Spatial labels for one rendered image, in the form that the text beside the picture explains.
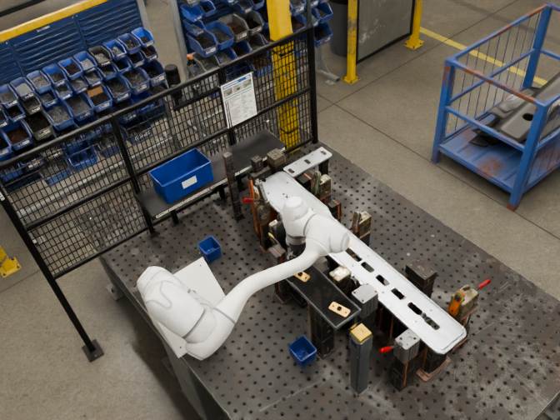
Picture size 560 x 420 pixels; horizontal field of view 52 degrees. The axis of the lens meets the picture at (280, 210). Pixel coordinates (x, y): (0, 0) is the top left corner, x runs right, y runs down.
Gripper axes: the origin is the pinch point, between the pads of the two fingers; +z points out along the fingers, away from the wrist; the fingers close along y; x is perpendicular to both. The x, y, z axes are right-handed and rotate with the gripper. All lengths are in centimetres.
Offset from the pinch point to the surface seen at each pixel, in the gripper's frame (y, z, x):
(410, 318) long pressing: 19, 20, -45
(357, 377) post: -11, 35, -39
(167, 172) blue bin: 16, 11, 108
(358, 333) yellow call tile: -9.4, 4.1, -37.1
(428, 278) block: 42, 18, -41
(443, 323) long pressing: 25, 20, -58
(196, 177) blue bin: 22, 10, 90
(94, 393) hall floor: -78, 120, 106
